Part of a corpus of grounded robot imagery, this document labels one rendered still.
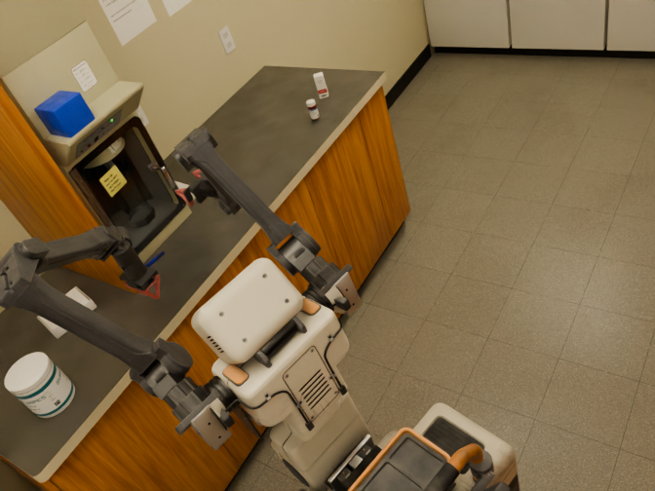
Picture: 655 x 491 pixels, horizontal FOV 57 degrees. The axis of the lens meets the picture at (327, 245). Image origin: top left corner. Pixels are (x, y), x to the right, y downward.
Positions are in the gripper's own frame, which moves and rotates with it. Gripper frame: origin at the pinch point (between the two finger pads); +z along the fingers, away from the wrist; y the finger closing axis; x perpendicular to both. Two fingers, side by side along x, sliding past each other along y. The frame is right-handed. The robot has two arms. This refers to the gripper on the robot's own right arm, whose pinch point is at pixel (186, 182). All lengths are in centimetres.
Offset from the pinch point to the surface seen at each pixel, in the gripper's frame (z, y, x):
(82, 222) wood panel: 8.5, 34.1, -10.8
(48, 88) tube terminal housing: 16, 16, -46
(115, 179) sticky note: 14.0, 14.3, -10.5
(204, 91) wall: 57, -70, 13
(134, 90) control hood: 4.3, -1.9, -34.7
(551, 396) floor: -112, -30, 114
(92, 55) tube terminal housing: 15.7, -2.0, -45.9
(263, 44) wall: 57, -118, 16
